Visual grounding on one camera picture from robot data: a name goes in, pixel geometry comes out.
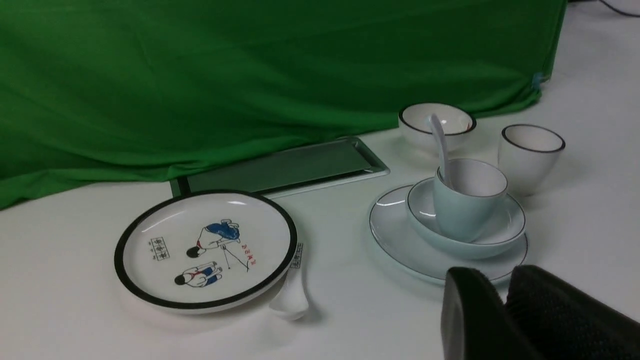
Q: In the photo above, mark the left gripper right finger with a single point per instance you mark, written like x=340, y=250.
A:
x=564, y=323

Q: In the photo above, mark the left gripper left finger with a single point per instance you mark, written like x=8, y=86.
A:
x=475, y=324

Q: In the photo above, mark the pale green large bowl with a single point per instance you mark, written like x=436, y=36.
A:
x=503, y=229

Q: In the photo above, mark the pale green cup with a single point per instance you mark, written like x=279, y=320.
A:
x=465, y=196

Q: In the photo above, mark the white ceramic spoon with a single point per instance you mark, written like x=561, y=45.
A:
x=440, y=139

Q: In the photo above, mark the pale green flat plate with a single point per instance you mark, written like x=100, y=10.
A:
x=395, y=238

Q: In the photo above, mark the black-rimmed white cup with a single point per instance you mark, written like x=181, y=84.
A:
x=526, y=155

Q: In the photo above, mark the white spoon with label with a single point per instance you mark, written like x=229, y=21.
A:
x=291, y=302

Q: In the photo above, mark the black-rimmed small white bowl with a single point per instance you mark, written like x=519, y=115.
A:
x=416, y=128

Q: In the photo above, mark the blue binder clip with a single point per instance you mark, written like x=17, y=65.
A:
x=536, y=81

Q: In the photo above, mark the black-rimmed illustrated plate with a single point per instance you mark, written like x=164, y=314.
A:
x=206, y=252

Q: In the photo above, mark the green backdrop cloth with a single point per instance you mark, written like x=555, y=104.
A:
x=151, y=90

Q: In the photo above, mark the silver table cable hatch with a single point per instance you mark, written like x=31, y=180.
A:
x=297, y=170

